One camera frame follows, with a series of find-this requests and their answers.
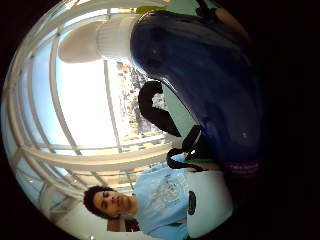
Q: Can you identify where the the person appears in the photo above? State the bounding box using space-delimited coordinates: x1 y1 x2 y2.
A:
83 153 202 240

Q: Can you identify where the white cup with black mark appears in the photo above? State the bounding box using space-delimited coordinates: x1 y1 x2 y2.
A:
184 169 234 239

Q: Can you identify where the white window frame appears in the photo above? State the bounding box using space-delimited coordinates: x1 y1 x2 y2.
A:
1 0 175 204

